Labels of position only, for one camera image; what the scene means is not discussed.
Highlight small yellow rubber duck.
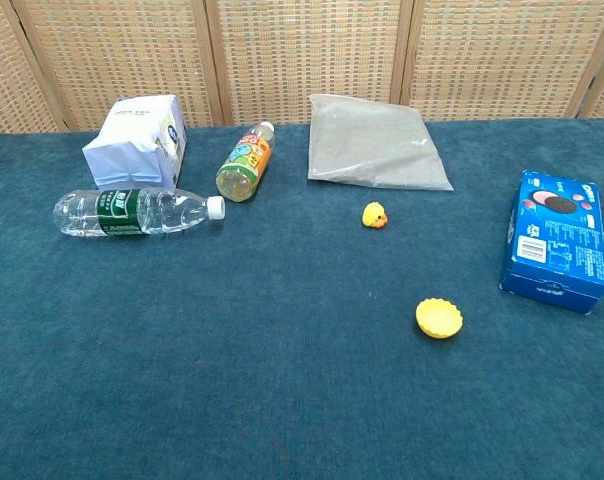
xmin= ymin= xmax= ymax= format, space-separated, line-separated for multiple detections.
xmin=361 ymin=201 xmax=390 ymax=230

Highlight small yellow object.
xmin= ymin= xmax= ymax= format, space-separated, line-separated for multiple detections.
xmin=414 ymin=297 xmax=464 ymax=342

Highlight orange-label juice bottle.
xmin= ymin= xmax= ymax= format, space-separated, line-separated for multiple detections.
xmin=215 ymin=121 xmax=276 ymax=204

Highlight grey plastic mailer bag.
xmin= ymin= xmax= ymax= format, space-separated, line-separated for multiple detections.
xmin=306 ymin=93 xmax=455 ymax=192

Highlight clear green-label water bottle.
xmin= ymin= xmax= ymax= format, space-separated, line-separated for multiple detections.
xmin=52 ymin=187 xmax=227 ymax=239

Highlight white tissue pack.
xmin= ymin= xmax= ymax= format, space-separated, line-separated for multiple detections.
xmin=81 ymin=94 xmax=189 ymax=191

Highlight blue Oreo cookie box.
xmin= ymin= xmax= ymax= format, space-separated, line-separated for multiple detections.
xmin=498 ymin=169 xmax=604 ymax=316

